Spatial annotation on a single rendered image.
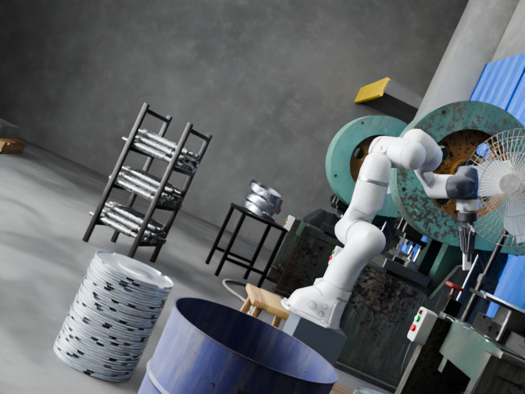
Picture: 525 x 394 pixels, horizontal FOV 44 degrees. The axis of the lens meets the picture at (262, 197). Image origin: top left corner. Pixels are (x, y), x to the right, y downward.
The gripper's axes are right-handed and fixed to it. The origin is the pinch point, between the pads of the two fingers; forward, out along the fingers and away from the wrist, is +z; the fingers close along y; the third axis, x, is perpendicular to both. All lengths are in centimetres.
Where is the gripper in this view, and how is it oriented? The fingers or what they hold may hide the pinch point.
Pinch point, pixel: (466, 261)
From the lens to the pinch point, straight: 280.6
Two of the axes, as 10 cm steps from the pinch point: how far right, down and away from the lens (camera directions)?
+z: 0.1, 10.0, 0.7
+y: 0.8, 0.7, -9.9
